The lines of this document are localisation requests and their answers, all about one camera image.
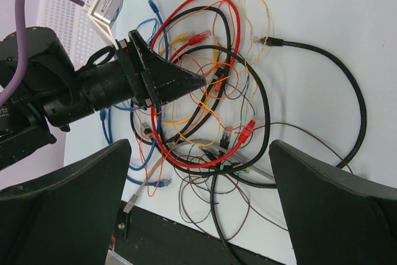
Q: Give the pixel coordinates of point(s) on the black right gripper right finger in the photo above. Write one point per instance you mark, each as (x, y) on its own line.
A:
(333, 217)

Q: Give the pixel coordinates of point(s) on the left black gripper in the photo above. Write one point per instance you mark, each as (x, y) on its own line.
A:
(113, 75)

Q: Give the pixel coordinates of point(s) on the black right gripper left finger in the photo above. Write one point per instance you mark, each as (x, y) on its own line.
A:
(66, 216)

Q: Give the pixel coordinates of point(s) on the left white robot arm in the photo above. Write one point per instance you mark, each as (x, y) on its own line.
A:
(53, 93)

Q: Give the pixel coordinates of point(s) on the left white plastic basket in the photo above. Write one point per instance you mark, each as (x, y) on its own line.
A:
(73, 28)

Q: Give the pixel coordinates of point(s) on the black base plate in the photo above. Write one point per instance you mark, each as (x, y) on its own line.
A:
(143, 237)

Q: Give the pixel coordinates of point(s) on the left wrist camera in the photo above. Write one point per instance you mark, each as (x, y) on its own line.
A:
(102, 15)

